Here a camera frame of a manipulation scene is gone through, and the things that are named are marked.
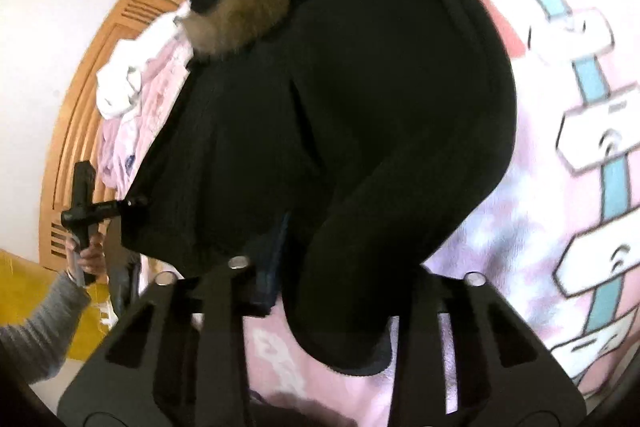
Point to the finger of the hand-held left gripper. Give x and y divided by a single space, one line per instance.
120 206

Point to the wooden headboard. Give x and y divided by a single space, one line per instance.
75 132

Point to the person's left hand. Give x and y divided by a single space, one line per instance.
92 257

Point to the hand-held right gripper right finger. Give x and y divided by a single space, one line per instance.
425 307

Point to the black fur-hooded jacket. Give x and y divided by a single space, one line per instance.
375 132

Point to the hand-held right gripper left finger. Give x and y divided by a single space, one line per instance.
260 292

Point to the pink printed blanket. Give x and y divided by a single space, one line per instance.
550 257

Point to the white cloth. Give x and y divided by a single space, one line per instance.
120 92

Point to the person's left forearm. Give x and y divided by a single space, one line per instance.
40 332

